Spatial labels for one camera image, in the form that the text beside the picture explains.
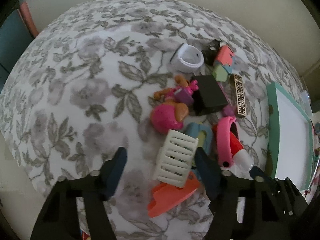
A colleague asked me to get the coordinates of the coral pink foam block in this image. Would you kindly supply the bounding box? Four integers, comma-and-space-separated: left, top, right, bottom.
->
214, 45, 235, 66

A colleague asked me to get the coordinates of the pink ball doll toy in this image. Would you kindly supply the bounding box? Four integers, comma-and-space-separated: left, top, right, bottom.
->
150, 75, 199, 134

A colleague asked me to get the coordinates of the black small clip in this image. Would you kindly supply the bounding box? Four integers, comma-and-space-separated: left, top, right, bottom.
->
202, 39, 221, 66

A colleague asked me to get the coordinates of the gold patterned harmonica bar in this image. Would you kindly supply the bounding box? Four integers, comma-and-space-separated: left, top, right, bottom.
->
233, 74, 247, 118

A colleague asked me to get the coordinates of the pink rolled mat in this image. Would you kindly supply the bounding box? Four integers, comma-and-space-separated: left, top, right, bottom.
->
19, 1, 39, 37

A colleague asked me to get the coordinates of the green foam piece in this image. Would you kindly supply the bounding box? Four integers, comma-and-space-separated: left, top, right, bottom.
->
212, 64, 229, 82

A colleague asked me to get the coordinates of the floral grey white blanket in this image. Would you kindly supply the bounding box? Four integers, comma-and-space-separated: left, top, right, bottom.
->
1, 0, 303, 239

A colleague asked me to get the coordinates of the cream hair claw clip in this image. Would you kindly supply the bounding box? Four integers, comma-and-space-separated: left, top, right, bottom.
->
153, 129, 199, 188

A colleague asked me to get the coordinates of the dark blue cabinet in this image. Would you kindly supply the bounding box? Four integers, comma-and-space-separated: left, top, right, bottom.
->
0, 10, 34, 90

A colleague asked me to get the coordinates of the orange plastic toy piece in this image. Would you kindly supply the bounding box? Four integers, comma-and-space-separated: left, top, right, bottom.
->
147, 171, 200, 218

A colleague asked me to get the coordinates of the white wrist band cuff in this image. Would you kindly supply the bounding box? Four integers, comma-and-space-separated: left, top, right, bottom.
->
170, 43, 204, 73

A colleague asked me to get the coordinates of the pink plastic bracelet band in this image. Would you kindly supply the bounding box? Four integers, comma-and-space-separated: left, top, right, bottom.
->
214, 116, 238, 167

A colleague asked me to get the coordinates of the red white glue bottle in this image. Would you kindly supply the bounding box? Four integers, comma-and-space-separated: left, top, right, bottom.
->
212, 125, 254, 172

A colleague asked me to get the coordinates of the black rectangular box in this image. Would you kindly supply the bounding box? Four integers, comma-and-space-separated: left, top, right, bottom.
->
191, 75, 228, 116

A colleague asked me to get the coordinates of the purple toy piece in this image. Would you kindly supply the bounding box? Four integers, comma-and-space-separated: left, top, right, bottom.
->
219, 82, 236, 116

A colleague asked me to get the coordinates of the teal rimmed white tray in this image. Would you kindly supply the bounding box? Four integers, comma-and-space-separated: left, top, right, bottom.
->
266, 82, 316, 191

